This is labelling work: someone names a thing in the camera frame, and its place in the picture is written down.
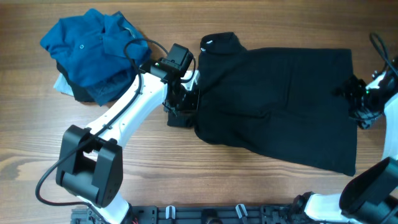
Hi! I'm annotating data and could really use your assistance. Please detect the folded black garment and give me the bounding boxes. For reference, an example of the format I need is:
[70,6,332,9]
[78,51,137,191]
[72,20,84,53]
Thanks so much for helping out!
[57,62,94,103]

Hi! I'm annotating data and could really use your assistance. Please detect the black polo shirt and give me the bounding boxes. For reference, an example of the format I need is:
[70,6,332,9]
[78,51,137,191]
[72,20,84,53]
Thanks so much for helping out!
[167,31,358,177]

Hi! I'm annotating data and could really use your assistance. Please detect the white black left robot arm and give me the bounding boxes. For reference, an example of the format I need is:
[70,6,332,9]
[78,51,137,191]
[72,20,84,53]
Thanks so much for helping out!
[56,44,199,223]

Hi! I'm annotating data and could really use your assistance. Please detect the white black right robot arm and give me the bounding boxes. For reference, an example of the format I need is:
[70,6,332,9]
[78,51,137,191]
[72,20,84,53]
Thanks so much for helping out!
[287,55,397,223]

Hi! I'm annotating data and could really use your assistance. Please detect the folded dark navy garment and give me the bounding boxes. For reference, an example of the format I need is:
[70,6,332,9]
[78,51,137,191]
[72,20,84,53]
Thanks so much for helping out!
[79,56,137,106]

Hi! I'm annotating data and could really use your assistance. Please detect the folded light grey garment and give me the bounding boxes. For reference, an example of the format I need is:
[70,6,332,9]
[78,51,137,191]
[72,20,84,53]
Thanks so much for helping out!
[53,73,74,96]

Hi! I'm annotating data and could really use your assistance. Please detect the blue polo shirt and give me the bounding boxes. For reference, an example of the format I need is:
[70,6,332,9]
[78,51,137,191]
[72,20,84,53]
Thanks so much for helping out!
[40,9,152,87]

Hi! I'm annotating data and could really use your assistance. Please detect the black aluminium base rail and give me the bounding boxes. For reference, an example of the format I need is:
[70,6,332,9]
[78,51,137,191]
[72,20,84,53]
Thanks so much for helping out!
[70,203,312,224]

